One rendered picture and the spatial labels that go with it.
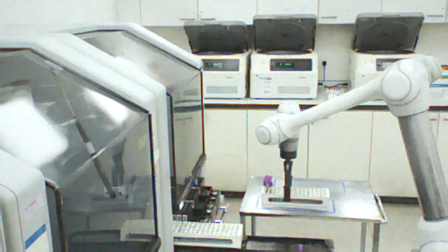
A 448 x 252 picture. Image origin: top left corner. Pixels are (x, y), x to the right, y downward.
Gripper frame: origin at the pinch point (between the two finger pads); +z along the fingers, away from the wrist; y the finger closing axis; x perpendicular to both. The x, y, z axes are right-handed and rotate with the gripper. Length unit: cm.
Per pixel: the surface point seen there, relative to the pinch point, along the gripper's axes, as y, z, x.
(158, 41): 14, -66, 61
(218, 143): 190, 35, 68
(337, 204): 2.3, 5.5, -22.1
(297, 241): -31.7, 7.2, -5.6
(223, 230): -38.7, 1.2, 22.5
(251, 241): -33.9, 7.3, 12.3
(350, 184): 28.0, 5.5, -29.7
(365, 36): 233, -52, -54
